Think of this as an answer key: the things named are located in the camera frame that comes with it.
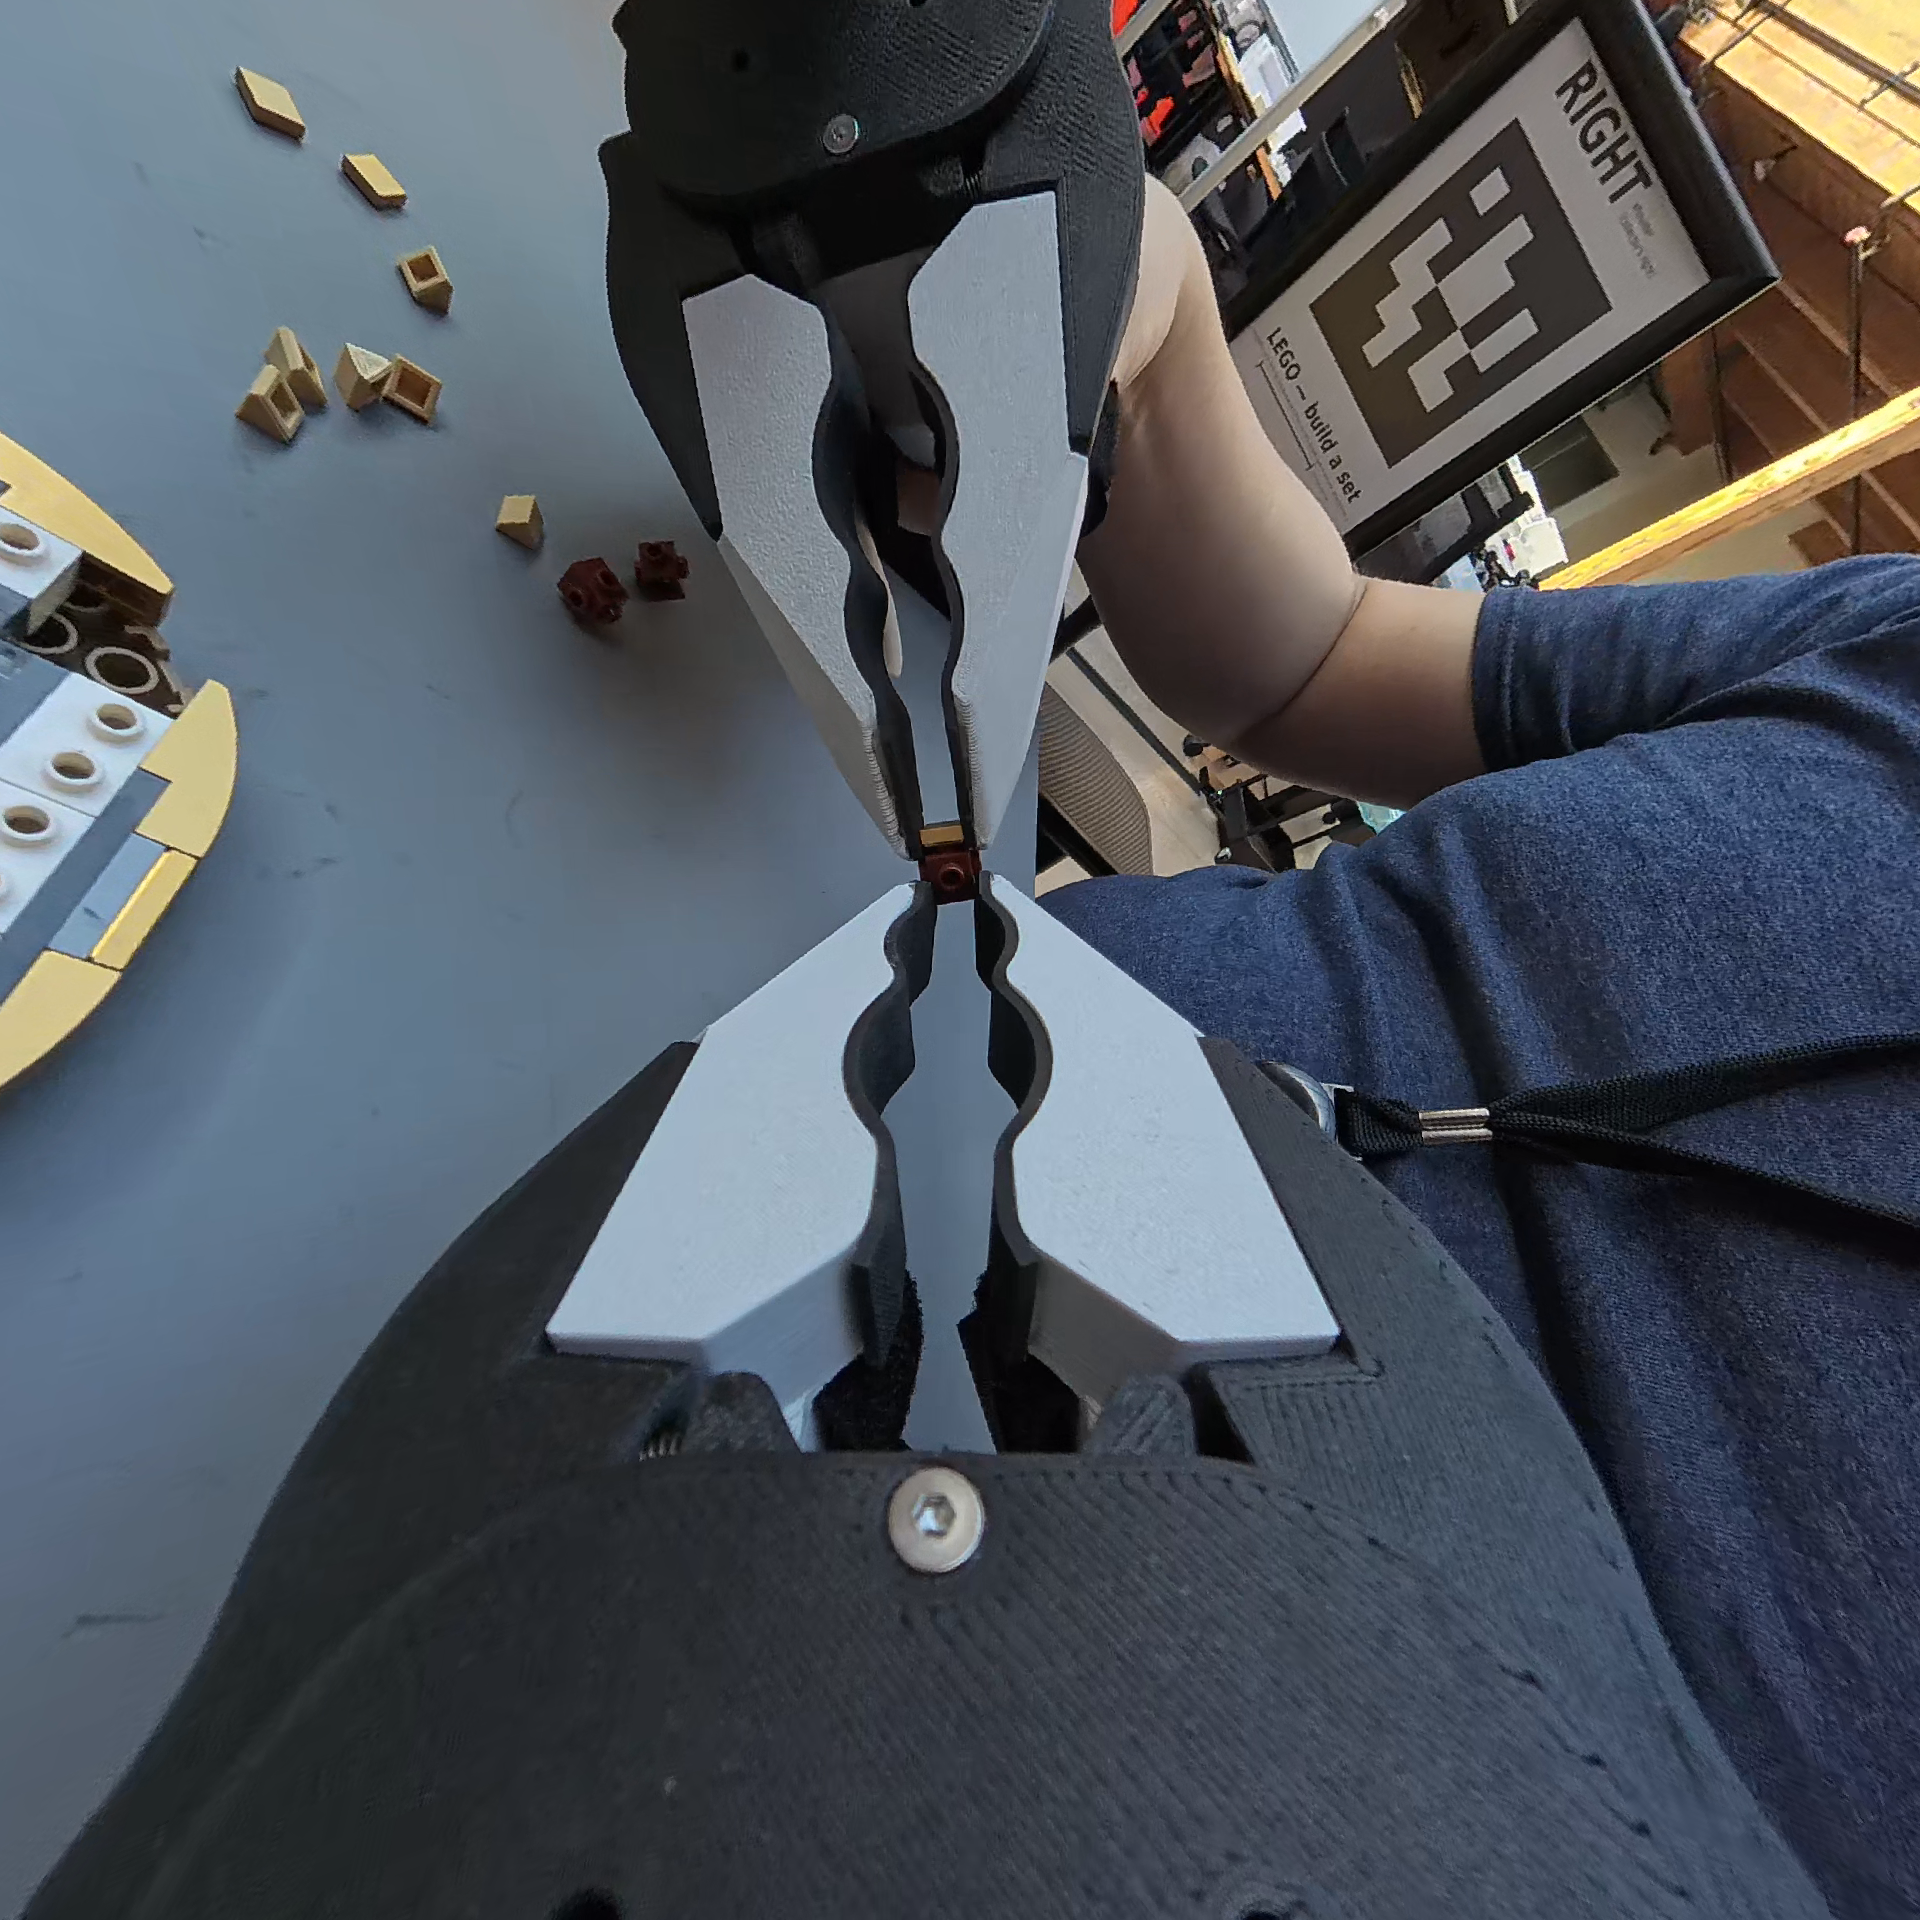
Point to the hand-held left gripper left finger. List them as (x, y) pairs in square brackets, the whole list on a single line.
[(720, 1201)]

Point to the group of tan lego pieces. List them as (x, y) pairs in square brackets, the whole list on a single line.
[(413, 387)]

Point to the person's right forearm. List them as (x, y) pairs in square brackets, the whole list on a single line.
[(1276, 601)]

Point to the dark red lego brick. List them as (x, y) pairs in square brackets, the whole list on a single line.
[(592, 591), (662, 571), (949, 873)]

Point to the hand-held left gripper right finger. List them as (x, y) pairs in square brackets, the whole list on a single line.
[(1172, 1201)]

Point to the black office chair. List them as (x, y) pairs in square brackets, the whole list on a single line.
[(1290, 811)]

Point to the black framed marker sign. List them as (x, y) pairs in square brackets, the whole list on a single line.
[(1471, 300)]

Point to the grey mesh office chair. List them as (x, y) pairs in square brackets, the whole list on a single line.
[(1103, 781)]

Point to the black round badge reel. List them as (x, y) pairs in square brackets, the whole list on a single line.
[(1301, 1099)]

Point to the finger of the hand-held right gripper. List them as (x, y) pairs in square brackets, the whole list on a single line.
[(1005, 375), (758, 421)]

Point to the partly built lego model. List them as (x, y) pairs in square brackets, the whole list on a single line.
[(76, 773)]

